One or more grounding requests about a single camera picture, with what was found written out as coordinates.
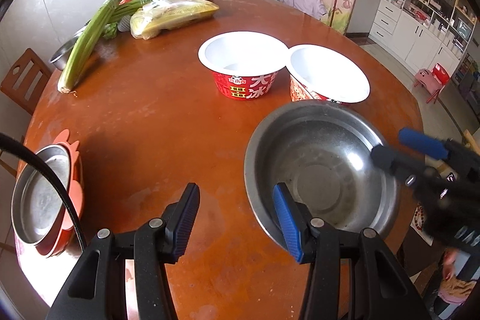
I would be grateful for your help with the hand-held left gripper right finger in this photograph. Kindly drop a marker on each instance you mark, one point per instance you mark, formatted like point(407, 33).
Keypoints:
point(290, 226)

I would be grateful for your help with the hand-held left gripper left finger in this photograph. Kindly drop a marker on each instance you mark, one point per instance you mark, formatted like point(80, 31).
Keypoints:
point(183, 222)

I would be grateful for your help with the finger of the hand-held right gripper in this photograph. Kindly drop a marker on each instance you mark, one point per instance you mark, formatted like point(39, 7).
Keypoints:
point(422, 143)
point(390, 158)

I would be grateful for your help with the stainless steel bowl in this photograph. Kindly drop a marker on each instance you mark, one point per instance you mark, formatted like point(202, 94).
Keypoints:
point(318, 155)

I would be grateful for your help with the red paper bowl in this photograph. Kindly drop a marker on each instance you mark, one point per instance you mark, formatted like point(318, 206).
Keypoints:
point(326, 69)
point(243, 54)

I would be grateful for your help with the orange bear-shaped plate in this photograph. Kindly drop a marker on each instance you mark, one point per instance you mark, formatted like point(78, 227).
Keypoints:
point(56, 248)

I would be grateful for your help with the round dark metal tray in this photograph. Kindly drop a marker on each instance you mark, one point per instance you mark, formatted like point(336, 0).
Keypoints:
point(41, 192)

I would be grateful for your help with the pink child stool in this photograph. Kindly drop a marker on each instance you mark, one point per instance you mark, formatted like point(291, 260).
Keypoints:
point(424, 77)

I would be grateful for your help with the red child chair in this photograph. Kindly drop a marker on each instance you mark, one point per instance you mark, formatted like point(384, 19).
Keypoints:
point(439, 76)

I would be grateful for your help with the white shelf cabinet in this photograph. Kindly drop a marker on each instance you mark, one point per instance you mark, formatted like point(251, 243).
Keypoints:
point(405, 27)

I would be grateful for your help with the green leafy vegetable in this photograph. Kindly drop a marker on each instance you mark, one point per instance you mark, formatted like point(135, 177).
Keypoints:
point(110, 31)

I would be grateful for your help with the stainless steel basin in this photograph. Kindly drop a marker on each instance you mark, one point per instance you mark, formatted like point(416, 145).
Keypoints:
point(62, 55)

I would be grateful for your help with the foam net wrapped fruit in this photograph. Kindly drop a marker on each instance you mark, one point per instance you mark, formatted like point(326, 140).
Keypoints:
point(124, 24)

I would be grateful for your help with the long celery bunch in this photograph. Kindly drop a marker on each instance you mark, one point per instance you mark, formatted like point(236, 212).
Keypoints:
point(86, 39)

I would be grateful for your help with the plastic bag of corn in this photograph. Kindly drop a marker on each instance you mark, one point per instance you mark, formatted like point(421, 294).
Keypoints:
point(180, 14)

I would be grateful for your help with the brown wooden chair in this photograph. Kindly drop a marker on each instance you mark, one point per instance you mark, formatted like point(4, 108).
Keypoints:
point(26, 80)

